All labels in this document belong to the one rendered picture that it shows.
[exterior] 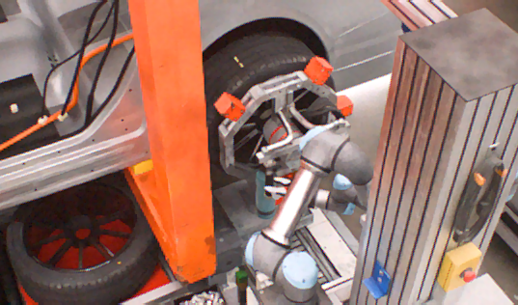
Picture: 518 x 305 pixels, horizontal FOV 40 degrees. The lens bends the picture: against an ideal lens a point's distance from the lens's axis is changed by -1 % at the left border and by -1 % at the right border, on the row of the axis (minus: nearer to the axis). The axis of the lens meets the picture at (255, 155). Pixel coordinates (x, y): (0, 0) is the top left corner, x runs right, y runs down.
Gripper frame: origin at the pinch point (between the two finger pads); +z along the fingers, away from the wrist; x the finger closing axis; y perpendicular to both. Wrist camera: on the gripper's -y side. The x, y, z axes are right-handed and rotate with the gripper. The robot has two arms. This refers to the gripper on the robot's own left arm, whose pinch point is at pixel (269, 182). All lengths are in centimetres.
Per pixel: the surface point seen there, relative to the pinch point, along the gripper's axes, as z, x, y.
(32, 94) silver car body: 122, 21, 3
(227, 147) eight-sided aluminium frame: 20.8, 8.1, -6.5
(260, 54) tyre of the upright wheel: 15, 36, -35
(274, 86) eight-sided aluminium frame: 7.0, 28.5, -26.4
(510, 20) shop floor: -99, 272, 83
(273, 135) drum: 4.7, 20.9, -6.1
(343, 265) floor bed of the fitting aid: -33, 23, 75
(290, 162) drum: -5.2, 13.6, -0.1
